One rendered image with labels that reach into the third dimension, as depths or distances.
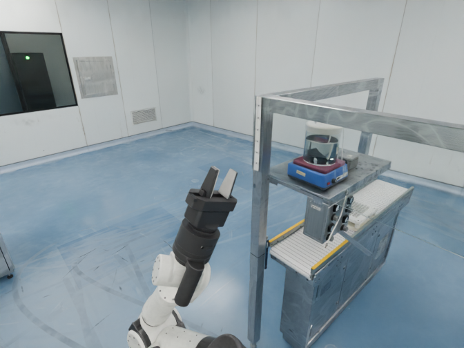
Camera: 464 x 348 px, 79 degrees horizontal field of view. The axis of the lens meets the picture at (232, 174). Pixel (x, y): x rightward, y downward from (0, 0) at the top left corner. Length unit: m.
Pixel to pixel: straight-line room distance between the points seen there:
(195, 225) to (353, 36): 4.47
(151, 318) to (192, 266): 0.25
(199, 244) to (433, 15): 4.32
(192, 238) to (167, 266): 0.09
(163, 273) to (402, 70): 4.34
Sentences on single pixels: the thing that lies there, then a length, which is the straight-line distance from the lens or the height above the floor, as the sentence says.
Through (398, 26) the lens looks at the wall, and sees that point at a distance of 4.69.
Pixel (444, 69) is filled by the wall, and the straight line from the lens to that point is 4.58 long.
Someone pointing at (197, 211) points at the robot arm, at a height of 1.50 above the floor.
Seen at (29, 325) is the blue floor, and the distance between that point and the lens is 2.68.
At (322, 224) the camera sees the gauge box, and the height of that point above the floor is 1.11.
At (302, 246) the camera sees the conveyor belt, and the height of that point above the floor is 0.80.
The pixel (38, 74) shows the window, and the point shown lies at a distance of 5.63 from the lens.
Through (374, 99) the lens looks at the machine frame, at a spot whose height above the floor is 1.48.
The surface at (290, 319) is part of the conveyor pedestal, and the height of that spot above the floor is 0.24.
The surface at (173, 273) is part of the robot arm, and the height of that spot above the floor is 1.37.
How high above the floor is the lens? 1.80
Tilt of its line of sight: 24 degrees down
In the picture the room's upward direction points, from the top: straight up
